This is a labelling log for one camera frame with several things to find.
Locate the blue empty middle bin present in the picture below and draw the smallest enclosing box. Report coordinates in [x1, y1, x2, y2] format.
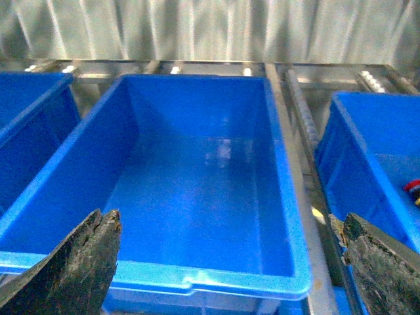
[1, 75, 312, 300]

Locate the metal rack divider bar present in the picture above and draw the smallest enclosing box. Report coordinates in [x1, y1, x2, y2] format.
[264, 63, 360, 314]

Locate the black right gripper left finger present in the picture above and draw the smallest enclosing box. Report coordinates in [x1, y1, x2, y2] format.
[1, 209, 121, 314]

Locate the blue target bin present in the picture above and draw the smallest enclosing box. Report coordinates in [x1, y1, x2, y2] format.
[314, 91, 420, 253]

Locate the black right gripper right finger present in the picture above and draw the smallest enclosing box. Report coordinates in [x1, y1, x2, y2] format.
[329, 213, 419, 314]

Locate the blue bin with buttons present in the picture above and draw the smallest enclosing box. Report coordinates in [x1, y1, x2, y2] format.
[1, 72, 81, 213]

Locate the red mushroom push button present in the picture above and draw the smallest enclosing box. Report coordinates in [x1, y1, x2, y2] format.
[403, 179, 420, 207]

